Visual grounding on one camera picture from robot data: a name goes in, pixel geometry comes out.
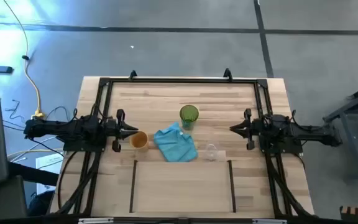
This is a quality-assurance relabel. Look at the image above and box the black aluminium rig frame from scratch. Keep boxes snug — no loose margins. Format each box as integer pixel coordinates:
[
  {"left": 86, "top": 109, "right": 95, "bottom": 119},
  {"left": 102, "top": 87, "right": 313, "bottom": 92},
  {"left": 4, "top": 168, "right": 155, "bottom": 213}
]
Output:
[{"left": 47, "top": 76, "right": 315, "bottom": 224}]

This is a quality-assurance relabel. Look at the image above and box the clear glass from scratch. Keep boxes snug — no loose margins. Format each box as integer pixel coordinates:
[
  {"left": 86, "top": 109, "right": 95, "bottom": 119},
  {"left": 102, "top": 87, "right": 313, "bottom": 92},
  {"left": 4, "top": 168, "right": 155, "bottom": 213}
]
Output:
[{"left": 203, "top": 142, "right": 219, "bottom": 162}]

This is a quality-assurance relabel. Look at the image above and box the grey metal table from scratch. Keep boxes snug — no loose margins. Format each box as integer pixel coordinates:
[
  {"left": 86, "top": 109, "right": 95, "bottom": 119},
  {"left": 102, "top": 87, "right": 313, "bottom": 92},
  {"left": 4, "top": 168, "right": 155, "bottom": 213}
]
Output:
[{"left": 323, "top": 79, "right": 358, "bottom": 179}]

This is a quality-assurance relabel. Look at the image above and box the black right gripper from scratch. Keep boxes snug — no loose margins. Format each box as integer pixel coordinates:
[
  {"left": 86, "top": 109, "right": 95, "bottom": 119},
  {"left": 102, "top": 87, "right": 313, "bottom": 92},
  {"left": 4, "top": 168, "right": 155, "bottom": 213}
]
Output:
[{"left": 229, "top": 108, "right": 262, "bottom": 151}]

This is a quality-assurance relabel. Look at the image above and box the white metal bracket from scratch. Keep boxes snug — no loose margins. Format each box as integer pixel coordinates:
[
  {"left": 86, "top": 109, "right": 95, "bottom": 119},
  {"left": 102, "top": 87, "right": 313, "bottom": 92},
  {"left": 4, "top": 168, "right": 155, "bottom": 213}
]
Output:
[
  {"left": 252, "top": 218, "right": 288, "bottom": 224},
  {"left": 78, "top": 217, "right": 115, "bottom": 224}
]

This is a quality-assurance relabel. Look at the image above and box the black bag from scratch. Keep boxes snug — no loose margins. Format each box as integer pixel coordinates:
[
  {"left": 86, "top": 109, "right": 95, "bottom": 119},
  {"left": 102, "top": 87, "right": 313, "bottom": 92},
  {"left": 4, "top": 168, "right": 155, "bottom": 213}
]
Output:
[{"left": 27, "top": 190, "right": 55, "bottom": 218}]

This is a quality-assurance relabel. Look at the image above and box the black beam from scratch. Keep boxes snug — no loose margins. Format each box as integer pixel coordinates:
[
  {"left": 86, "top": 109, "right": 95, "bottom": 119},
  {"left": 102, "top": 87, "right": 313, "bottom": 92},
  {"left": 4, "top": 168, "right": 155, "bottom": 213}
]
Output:
[{"left": 7, "top": 161, "right": 60, "bottom": 187}]

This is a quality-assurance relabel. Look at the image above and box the yellow power cable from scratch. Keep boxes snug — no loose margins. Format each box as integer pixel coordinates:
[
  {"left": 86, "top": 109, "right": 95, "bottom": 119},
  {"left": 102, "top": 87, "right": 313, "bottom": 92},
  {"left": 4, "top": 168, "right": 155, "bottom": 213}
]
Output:
[{"left": 3, "top": 0, "right": 45, "bottom": 120}]

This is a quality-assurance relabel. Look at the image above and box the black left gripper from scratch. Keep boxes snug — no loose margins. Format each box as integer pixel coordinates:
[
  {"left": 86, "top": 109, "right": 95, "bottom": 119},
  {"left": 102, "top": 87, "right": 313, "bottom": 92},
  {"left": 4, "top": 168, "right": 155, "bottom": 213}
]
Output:
[{"left": 104, "top": 108, "right": 140, "bottom": 153}]

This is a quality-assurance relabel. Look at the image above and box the green translucent cup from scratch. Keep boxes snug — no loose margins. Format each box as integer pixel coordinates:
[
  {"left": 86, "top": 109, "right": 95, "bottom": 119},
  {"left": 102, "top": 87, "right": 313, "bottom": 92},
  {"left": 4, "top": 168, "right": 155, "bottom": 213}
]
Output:
[{"left": 179, "top": 104, "right": 200, "bottom": 131}]

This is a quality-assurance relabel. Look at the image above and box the blue microfibre cloth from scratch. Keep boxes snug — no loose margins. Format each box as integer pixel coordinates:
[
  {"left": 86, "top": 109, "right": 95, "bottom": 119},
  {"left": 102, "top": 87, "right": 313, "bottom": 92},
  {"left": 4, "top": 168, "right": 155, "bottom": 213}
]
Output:
[{"left": 153, "top": 121, "right": 198, "bottom": 163}]

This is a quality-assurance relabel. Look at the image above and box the white paper box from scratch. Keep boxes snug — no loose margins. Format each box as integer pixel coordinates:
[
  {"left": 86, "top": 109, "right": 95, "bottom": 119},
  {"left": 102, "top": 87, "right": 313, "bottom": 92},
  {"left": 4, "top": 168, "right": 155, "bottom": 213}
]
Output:
[{"left": 35, "top": 151, "right": 65, "bottom": 194}]

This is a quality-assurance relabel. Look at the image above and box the orange plastic cup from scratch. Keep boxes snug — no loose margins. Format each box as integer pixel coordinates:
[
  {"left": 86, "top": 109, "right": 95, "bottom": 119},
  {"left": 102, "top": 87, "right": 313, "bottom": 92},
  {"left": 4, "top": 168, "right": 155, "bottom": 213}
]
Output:
[{"left": 129, "top": 130, "right": 150, "bottom": 153}]

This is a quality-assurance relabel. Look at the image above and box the dark grey box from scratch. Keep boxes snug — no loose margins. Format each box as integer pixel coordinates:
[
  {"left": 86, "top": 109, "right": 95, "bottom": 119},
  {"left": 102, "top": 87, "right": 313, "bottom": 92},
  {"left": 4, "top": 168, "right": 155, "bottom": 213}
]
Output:
[{"left": 0, "top": 175, "right": 28, "bottom": 220}]

